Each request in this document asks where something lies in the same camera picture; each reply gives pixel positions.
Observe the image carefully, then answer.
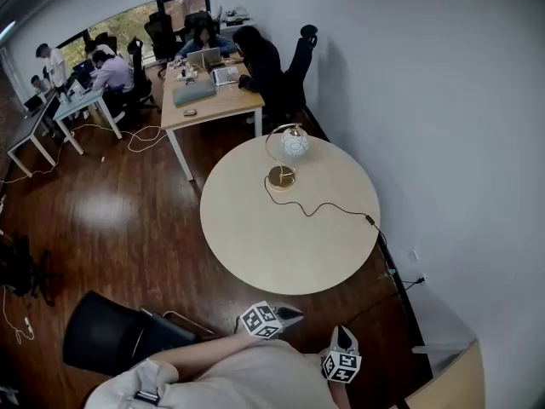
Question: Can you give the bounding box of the white charger with cable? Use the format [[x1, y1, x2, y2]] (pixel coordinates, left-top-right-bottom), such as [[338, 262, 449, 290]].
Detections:
[[1, 285, 37, 345]]

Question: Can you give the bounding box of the grey strap with black buckle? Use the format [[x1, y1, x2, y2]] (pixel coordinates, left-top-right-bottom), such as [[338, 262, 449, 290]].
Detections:
[[133, 357, 168, 406]]

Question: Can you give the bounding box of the black lamp cord with switch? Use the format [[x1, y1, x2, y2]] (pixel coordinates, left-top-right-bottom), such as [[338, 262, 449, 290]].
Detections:
[[263, 174, 427, 291]]

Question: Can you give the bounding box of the gold lamp light white globe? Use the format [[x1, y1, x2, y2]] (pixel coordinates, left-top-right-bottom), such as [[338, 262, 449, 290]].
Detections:
[[264, 122, 310, 193]]

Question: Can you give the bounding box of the person's beige shirt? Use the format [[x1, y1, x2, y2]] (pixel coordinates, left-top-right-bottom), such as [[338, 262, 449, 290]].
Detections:
[[83, 337, 342, 409]]

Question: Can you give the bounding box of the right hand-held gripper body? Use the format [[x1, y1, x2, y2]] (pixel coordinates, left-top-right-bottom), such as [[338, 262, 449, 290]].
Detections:
[[320, 345, 363, 385]]

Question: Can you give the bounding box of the silver laptop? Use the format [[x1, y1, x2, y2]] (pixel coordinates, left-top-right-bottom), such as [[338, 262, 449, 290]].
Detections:
[[186, 46, 223, 71], [209, 66, 240, 87]]

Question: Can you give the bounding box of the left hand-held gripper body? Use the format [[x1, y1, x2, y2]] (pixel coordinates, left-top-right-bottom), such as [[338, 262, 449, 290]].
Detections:
[[238, 300, 289, 341]]

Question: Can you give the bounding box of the black plastic chair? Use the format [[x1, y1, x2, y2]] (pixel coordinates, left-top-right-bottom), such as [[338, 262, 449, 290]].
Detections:
[[62, 290, 223, 377]]

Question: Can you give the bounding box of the grey desk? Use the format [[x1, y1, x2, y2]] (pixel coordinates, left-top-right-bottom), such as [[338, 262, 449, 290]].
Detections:
[[5, 93, 60, 179]]

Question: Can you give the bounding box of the black swivel chair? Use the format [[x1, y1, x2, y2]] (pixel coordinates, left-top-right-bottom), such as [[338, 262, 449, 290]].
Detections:
[[0, 233, 64, 308]]

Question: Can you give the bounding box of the black high-back office chair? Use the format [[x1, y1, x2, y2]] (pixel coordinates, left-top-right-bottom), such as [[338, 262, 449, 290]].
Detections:
[[282, 24, 319, 119]]

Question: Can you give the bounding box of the person's right forearm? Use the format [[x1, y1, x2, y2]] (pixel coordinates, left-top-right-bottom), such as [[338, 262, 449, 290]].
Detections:
[[328, 380, 353, 409]]

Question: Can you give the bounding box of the light wooden cabinet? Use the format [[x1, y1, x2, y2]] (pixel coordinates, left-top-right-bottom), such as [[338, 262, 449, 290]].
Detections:
[[399, 337, 487, 409]]

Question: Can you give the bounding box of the black-framed window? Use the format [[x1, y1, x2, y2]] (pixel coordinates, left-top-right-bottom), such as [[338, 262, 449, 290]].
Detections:
[[54, 0, 210, 72]]

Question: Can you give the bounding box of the wooden desk with white legs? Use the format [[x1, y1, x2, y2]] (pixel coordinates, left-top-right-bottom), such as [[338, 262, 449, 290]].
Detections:
[[160, 59, 267, 182]]

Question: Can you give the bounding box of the white floor cable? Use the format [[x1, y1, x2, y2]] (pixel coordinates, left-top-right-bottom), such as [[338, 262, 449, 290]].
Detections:
[[0, 124, 164, 187]]

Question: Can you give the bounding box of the person's left forearm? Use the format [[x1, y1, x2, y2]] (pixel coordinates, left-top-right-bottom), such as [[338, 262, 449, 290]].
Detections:
[[146, 331, 261, 385]]

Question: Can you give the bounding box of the grey bag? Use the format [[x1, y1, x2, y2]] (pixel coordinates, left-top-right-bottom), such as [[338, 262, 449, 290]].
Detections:
[[171, 78, 218, 108]]

